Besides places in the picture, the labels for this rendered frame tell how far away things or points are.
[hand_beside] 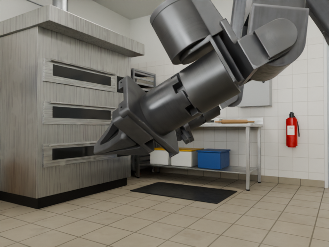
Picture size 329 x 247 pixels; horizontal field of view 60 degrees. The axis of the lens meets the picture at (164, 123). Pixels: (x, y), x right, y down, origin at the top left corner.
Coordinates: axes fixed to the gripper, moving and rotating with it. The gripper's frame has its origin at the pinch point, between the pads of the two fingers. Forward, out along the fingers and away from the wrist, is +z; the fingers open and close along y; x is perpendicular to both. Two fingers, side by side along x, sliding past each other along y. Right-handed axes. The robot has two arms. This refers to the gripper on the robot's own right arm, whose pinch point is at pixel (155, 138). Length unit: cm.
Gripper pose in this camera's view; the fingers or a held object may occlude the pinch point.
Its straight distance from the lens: 80.1
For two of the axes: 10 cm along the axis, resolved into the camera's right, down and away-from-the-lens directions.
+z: -8.7, 4.8, -1.1
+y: 3.7, 5.1, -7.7
